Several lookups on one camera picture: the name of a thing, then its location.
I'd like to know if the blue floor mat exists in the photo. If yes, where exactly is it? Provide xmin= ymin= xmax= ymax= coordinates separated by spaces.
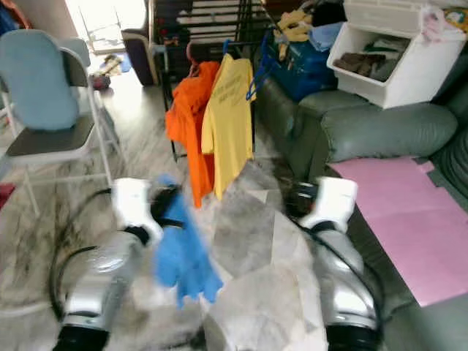
xmin=99 ymin=53 xmax=129 ymax=75

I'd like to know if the blue printed bag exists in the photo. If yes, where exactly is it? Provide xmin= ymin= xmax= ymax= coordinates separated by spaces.
xmin=274 ymin=37 xmax=337 ymax=102

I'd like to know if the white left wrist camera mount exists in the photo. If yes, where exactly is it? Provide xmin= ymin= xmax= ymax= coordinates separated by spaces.
xmin=112 ymin=178 xmax=163 ymax=244

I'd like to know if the bright blue garment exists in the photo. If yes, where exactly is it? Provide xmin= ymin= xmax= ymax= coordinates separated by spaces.
xmin=154 ymin=173 xmax=224 ymax=308

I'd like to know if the white open storage box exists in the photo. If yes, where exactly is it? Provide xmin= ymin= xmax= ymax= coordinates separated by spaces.
xmin=327 ymin=0 xmax=468 ymax=109

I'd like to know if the light blue cloth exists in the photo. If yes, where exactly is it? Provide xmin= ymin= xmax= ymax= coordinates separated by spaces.
xmin=309 ymin=22 xmax=346 ymax=52

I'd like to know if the green leather sofa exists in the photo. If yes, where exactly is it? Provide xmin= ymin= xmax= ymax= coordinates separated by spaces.
xmin=252 ymin=73 xmax=468 ymax=351

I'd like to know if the pink clothes hanger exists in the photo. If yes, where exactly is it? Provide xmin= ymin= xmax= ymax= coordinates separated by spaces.
xmin=185 ymin=42 xmax=202 ymax=74

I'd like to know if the yellow t-shirt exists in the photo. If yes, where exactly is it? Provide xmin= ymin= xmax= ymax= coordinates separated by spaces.
xmin=201 ymin=55 xmax=255 ymax=200

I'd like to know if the purple armchair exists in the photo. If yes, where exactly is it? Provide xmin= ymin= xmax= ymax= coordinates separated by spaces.
xmin=121 ymin=29 xmax=158 ymax=87

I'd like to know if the red cloth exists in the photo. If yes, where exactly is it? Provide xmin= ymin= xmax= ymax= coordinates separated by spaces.
xmin=0 ymin=183 xmax=17 ymax=211

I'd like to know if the yellow cloth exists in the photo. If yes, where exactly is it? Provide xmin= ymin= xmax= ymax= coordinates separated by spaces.
xmin=274 ymin=9 xmax=314 ymax=43

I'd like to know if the pink mat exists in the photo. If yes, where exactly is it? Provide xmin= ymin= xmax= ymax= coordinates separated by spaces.
xmin=328 ymin=156 xmax=468 ymax=308

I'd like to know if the orange t-shirt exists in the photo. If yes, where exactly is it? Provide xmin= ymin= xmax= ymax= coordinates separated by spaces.
xmin=165 ymin=61 xmax=220 ymax=209

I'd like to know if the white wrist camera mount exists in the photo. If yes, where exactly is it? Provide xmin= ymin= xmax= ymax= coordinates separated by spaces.
xmin=309 ymin=175 xmax=359 ymax=233
xmin=112 ymin=178 xmax=163 ymax=244

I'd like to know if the pink white cloth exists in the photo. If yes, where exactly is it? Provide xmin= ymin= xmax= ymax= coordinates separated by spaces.
xmin=420 ymin=4 xmax=465 ymax=41

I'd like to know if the black drying rack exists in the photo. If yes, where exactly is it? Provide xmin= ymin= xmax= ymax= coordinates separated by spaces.
xmin=148 ymin=0 xmax=279 ymax=162

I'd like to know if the grey folding chair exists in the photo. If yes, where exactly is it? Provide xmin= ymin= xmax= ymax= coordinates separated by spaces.
xmin=4 ymin=29 xmax=125 ymax=216

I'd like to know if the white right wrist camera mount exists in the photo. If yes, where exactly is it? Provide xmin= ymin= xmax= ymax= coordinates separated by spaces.
xmin=309 ymin=175 xmax=359 ymax=233

